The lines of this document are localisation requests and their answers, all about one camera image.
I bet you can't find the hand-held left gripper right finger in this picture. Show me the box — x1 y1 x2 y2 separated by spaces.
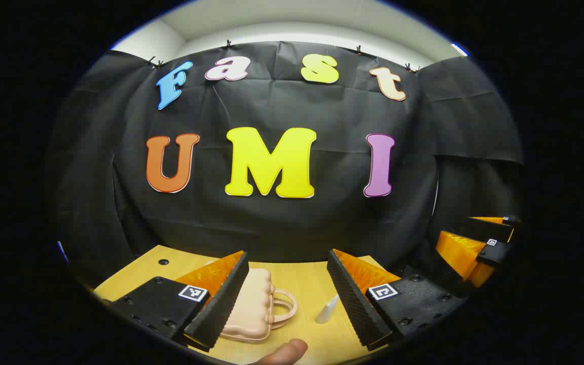
326 248 468 351

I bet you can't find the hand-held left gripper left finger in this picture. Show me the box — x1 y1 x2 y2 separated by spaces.
100 250 250 352

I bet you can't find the white skin care tube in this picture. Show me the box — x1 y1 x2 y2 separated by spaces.
315 294 341 324

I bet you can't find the black backdrop cloth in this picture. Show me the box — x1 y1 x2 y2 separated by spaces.
49 42 526 284

